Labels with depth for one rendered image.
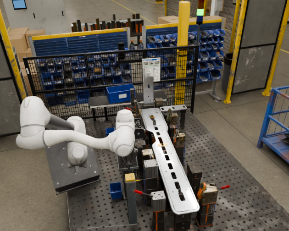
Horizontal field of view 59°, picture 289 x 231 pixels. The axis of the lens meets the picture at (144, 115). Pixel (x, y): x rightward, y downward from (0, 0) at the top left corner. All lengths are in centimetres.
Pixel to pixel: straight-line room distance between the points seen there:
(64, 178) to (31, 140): 81
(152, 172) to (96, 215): 57
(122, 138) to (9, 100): 300
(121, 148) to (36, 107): 62
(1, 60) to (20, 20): 482
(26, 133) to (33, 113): 12
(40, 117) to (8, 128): 275
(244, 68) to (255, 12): 96
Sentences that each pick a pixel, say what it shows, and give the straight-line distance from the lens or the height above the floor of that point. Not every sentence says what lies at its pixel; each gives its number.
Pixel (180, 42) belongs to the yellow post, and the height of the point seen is 159.
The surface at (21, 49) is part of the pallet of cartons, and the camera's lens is 620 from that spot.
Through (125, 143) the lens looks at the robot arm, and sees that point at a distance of 127.
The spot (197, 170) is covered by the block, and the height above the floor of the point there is 103.
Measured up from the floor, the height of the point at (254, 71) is 55.
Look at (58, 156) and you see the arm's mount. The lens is 234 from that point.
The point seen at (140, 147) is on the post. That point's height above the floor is 109.
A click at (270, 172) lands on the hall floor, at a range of 375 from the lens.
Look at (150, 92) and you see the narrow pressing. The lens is 278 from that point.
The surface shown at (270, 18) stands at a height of 150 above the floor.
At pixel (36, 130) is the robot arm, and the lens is 160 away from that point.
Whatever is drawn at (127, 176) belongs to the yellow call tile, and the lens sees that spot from 173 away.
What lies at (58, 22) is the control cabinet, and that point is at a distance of 861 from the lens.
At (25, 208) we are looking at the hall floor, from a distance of 336.
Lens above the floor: 237
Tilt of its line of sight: 31 degrees down
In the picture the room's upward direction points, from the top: 1 degrees counter-clockwise
